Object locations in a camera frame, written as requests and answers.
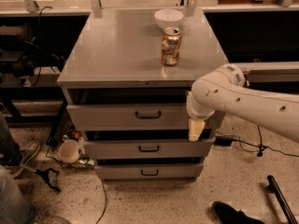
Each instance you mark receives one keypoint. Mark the black metal bar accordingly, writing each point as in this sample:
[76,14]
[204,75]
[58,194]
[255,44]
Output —
[274,188]

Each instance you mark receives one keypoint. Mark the grey middle drawer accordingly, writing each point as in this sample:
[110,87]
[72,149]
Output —
[147,149]

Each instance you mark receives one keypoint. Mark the grey top drawer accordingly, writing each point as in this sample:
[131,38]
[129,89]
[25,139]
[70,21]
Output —
[140,117]

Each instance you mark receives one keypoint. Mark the grey bottom drawer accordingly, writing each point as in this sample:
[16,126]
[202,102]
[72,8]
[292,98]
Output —
[149,171]

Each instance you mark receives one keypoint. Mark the black power adapter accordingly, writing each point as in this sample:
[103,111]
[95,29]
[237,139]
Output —
[223,141]

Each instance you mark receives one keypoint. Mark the dark machine on left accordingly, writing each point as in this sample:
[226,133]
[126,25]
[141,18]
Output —
[22,57]

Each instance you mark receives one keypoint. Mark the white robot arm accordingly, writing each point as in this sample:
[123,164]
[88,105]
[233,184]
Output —
[223,90]

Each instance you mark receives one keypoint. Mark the gold soda can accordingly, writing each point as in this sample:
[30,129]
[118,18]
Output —
[171,45]

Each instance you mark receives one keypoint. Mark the grey drawer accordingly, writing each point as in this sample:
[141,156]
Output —
[140,117]
[147,149]
[149,171]

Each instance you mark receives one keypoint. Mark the black shoe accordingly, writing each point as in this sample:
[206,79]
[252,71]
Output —
[226,214]

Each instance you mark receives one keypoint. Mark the white sneaker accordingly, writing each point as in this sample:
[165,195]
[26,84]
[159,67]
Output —
[28,152]

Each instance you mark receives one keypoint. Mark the white bowl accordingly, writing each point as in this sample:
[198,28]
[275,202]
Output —
[168,18]

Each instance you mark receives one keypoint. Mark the person leg in jeans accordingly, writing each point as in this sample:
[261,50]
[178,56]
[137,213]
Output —
[14,208]

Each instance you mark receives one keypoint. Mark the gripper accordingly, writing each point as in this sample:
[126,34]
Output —
[195,113]

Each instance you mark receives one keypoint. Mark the grey metal drawer cabinet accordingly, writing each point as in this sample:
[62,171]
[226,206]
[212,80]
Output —
[117,60]

